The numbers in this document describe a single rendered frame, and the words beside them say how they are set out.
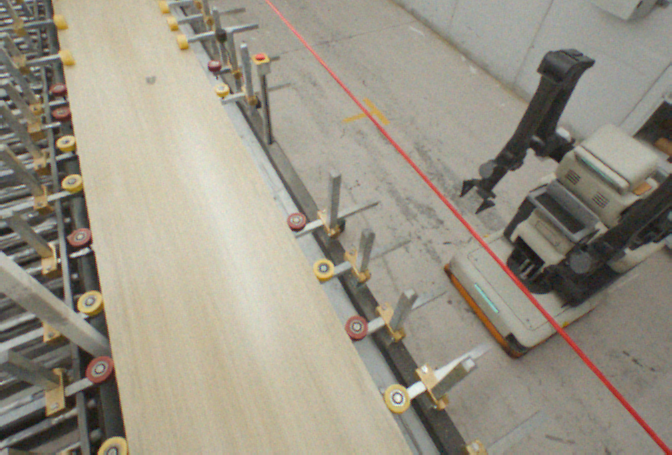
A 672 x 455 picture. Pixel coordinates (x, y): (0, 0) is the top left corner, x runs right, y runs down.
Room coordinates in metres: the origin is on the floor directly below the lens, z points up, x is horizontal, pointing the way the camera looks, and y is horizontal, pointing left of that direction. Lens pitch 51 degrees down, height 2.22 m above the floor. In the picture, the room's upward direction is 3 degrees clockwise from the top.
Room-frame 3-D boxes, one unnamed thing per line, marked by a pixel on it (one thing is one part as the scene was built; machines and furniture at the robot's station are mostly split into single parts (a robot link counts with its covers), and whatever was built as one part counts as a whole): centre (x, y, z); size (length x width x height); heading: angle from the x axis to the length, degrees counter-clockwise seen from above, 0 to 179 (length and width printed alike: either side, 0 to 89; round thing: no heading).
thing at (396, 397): (0.27, -0.25, 0.85); 0.08 x 0.08 x 0.11
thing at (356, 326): (0.49, -0.13, 0.85); 0.08 x 0.08 x 0.11
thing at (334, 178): (0.96, -0.03, 0.93); 0.04 x 0.04 x 0.48; 30
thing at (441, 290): (0.59, -0.30, 0.81); 0.43 x 0.03 x 0.04; 120
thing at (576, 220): (0.95, -0.94, 0.99); 0.28 x 0.16 x 0.22; 30
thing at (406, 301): (0.53, -0.28, 0.88); 0.04 x 0.04 x 0.48; 30
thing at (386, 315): (0.55, -0.26, 0.81); 0.14 x 0.06 x 0.05; 30
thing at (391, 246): (0.80, -0.17, 0.83); 0.43 x 0.03 x 0.04; 120
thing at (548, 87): (1.05, -0.68, 1.40); 0.11 x 0.06 x 0.43; 31
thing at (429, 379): (0.33, -0.39, 0.81); 0.14 x 0.06 x 0.05; 30
